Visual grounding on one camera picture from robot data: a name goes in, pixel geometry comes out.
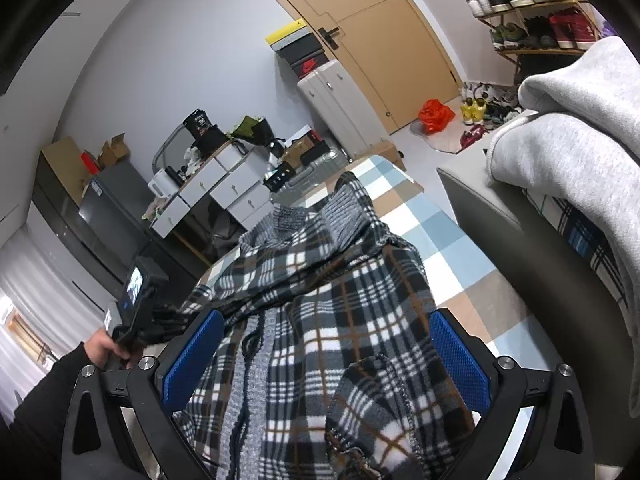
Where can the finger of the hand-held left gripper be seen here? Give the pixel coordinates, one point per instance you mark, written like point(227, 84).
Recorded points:
point(167, 321)

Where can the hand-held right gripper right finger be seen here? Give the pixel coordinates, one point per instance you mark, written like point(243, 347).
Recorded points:
point(460, 360)

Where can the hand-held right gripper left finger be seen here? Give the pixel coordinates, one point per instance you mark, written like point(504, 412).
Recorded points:
point(192, 357)

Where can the plaid fleece knit-trim jacket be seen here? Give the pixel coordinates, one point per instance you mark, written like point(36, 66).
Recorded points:
point(325, 310)

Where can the person's left hand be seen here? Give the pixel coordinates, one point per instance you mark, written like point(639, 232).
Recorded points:
point(102, 350)

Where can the dark glossy wardrobe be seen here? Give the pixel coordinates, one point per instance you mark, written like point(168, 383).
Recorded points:
point(100, 220)

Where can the grey chair back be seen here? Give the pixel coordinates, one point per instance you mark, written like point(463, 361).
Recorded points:
point(525, 285)

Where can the checkered bed sheet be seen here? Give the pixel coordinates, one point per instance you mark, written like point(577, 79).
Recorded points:
point(450, 260)

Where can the white kettle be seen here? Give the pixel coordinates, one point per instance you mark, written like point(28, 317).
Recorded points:
point(160, 184)

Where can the white drawer desk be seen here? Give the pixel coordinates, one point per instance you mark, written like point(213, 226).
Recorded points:
point(230, 185)

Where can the open cardboard box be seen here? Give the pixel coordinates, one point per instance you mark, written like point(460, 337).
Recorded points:
point(115, 152)

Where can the large cardboard box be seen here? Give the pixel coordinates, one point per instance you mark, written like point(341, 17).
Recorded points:
point(62, 165)

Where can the plaid cloth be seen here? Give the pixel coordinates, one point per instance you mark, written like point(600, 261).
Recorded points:
point(580, 230)

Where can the small black box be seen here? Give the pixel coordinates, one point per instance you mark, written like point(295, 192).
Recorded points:
point(278, 180)

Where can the silver ribbed suitcase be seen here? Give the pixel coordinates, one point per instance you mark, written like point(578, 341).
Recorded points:
point(305, 180)

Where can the brown cardboard box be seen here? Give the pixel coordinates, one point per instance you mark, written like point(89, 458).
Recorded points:
point(387, 152)

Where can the red plastic bag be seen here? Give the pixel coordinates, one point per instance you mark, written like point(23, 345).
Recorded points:
point(435, 116)

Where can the grey hoodie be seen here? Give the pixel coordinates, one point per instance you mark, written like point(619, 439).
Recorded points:
point(575, 135)

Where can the white hard suitcase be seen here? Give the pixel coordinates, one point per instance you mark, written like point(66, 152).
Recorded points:
point(340, 105)

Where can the red and black shoe box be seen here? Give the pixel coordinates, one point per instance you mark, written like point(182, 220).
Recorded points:
point(310, 66)

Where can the wooden shoe rack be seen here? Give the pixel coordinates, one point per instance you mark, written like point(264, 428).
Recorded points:
point(505, 52)

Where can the wooden door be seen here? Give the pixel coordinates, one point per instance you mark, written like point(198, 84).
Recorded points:
point(390, 35)

